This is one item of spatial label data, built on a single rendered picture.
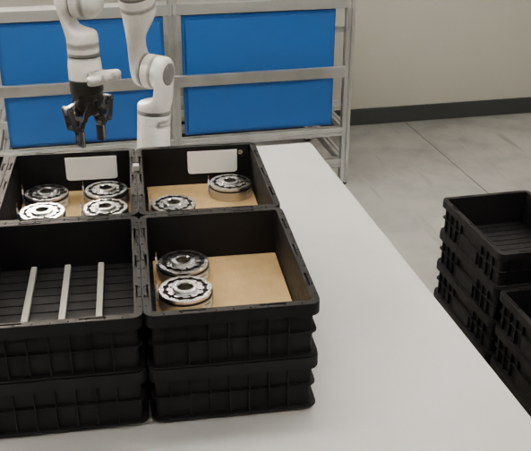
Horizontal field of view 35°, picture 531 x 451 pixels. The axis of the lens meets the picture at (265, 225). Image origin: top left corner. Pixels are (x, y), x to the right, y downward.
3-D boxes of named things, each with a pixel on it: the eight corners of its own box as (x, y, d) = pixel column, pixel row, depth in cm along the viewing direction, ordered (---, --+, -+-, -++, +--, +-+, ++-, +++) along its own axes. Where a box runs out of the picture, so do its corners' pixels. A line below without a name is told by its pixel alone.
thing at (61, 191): (27, 187, 205) (26, 184, 205) (69, 184, 206) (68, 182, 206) (22, 204, 196) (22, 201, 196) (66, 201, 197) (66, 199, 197)
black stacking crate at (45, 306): (-4, 276, 174) (-11, 227, 169) (141, 266, 178) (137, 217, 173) (-35, 392, 139) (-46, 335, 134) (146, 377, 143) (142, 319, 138)
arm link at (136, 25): (128, -16, 218) (159, -12, 214) (146, 73, 236) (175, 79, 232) (109, 0, 212) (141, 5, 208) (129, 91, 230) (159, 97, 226)
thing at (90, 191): (85, 183, 207) (85, 182, 207) (127, 182, 208) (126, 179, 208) (84, 200, 198) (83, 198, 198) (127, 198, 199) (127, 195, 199)
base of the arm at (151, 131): (133, 165, 241) (132, 108, 234) (164, 163, 245) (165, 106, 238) (141, 177, 234) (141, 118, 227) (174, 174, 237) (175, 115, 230)
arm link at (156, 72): (178, 54, 228) (177, 115, 235) (149, 49, 231) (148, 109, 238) (160, 61, 220) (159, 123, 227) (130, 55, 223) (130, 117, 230)
